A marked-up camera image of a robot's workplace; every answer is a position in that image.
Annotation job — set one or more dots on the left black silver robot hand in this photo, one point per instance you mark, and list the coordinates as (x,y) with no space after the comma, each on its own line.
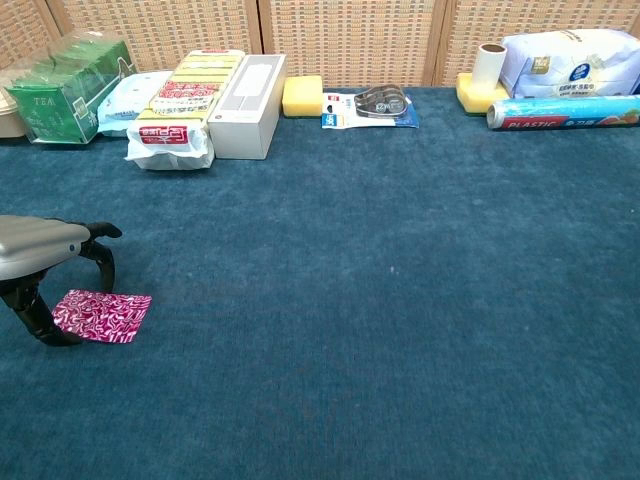
(35,245)

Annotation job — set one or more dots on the pink patterned packet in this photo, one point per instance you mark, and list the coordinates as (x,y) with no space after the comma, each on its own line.
(110,315)

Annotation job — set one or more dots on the beige lidded lunch box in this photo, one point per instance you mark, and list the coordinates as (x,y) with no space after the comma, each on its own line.
(10,120)

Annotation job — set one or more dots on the green tea bag box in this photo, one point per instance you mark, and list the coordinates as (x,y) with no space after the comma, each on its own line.
(55,107)

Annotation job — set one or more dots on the light blue wet wipes pack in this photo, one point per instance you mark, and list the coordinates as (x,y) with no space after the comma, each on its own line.
(125,102)

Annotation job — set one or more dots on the yellow green sponge multipack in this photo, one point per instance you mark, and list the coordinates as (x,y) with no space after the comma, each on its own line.
(175,120)

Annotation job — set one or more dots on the long white power strip box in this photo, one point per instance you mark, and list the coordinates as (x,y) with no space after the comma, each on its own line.
(245,115)

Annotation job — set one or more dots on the plain yellow sponge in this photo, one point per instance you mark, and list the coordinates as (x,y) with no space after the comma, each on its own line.
(302,97)

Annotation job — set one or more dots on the dark blue table mat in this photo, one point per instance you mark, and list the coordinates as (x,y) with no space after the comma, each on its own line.
(375,300)

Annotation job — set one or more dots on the correction tape blister pack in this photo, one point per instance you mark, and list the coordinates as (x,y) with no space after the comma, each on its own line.
(370,110)

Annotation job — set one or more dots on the woven bamboo folding screen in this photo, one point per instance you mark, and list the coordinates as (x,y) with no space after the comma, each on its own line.
(350,40)

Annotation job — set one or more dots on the yellow sponge with green base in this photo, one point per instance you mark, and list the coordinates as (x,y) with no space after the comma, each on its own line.
(475,102)

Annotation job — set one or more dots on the white roll with cardboard core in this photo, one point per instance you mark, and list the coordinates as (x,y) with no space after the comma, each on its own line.
(489,67)

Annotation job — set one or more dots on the blue plastic wrap roll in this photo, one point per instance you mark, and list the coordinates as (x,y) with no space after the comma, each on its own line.
(565,112)

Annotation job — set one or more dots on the white blue tissue bag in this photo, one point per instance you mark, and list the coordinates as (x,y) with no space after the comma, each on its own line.
(575,70)

